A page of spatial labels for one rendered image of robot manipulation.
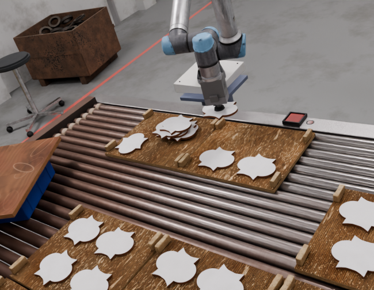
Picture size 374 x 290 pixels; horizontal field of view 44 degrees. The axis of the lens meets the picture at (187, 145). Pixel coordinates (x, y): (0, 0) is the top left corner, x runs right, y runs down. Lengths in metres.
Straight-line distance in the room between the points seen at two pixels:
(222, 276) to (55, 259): 0.57
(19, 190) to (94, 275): 0.54
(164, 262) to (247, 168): 0.48
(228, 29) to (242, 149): 0.68
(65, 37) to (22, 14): 1.15
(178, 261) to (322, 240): 0.42
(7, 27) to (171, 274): 5.17
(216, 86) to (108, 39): 4.09
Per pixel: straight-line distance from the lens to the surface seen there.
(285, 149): 1.73
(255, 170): 1.64
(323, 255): 1.33
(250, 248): 1.40
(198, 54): 1.70
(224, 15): 2.18
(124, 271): 1.45
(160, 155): 1.88
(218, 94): 1.76
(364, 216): 1.42
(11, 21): 6.28
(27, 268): 1.65
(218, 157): 1.74
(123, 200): 1.76
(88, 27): 5.48
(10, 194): 1.85
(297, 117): 1.92
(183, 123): 1.95
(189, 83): 2.45
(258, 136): 1.83
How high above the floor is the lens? 1.92
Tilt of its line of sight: 31 degrees down
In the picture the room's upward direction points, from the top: 17 degrees counter-clockwise
